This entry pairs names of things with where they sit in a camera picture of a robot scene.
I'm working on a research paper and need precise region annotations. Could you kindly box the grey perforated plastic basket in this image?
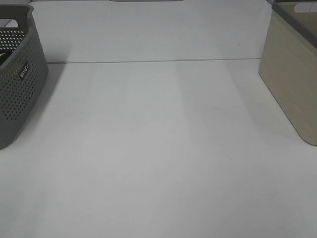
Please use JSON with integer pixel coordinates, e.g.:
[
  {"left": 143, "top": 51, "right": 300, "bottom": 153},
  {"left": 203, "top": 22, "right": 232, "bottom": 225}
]
[{"left": 0, "top": 4, "right": 49, "bottom": 148}]

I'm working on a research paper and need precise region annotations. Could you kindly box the beige plastic basket grey rim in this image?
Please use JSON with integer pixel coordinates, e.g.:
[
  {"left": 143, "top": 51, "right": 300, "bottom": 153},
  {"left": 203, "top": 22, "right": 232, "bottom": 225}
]
[{"left": 259, "top": 0, "right": 317, "bottom": 145}]

